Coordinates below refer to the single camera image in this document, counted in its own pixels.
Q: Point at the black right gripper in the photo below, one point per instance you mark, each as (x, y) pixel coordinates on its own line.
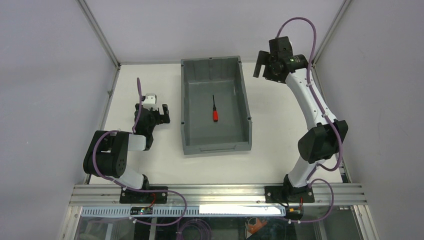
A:
(259, 65)

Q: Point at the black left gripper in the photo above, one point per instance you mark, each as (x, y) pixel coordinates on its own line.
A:
(152, 111)

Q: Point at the red handled screwdriver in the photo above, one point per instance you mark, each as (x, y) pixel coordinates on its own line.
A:
(215, 115)

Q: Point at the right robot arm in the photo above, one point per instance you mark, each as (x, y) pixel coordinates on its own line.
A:
(325, 133)

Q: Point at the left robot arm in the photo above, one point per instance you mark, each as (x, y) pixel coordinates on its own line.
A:
(107, 153)

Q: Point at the grey plastic bin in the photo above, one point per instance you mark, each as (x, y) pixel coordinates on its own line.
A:
(223, 77)

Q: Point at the orange object under table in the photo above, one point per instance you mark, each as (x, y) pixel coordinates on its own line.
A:
(254, 224)

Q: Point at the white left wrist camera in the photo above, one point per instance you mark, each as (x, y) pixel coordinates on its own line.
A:
(149, 102)

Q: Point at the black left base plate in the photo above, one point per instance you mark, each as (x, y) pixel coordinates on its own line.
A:
(160, 196)

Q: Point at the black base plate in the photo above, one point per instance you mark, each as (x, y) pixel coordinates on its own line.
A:
(160, 196)
(275, 195)

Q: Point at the aluminium front rail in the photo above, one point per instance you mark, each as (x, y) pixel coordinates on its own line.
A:
(92, 195)

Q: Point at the white slotted cable duct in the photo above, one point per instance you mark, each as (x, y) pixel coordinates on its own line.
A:
(177, 211)

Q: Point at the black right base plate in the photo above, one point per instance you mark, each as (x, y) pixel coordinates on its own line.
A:
(275, 195)

